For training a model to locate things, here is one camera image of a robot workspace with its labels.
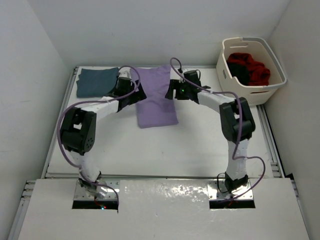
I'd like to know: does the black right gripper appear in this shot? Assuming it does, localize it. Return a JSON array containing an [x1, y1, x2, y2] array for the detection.
[[166, 79, 192, 100]]

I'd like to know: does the blue t shirt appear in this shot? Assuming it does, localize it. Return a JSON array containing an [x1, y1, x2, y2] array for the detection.
[[76, 67, 119, 99]]

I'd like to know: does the lavender garment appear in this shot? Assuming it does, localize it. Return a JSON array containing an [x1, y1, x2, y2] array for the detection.
[[130, 64, 179, 129]]

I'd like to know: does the black garment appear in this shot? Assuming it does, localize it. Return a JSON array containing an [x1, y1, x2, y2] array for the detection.
[[227, 62, 250, 86]]

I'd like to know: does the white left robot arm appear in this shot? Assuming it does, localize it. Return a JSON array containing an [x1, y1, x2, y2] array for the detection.
[[57, 77, 147, 193]]

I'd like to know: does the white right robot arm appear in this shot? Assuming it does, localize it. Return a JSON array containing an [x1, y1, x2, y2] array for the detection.
[[165, 70, 256, 193]]

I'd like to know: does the cream perforated laundry basket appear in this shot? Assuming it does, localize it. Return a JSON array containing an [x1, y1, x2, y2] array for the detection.
[[216, 37, 287, 106]]

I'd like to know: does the red garment in basket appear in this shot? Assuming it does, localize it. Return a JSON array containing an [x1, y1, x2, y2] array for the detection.
[[226, 52, 271, 87]]

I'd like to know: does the white front cover panel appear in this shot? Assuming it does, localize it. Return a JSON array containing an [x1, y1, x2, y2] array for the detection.
[[19, 178, 309, 240]]

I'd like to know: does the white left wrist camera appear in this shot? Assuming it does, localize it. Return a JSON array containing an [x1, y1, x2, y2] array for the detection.
[[118, 70, 131, 79]]

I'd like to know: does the aluminium table edge rail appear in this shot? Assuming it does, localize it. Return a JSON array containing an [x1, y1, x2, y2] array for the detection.
[[41, 66, 78, 177]]

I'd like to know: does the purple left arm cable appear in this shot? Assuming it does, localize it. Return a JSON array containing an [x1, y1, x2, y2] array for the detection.
[[56, 65, 141, 202]]

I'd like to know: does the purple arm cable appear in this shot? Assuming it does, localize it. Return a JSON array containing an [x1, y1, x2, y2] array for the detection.
[[169, 57, 266, 202], [56, 65, 141, 202]]

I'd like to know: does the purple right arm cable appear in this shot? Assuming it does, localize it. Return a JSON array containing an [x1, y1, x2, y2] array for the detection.
[[169, 57, 266, 202]]

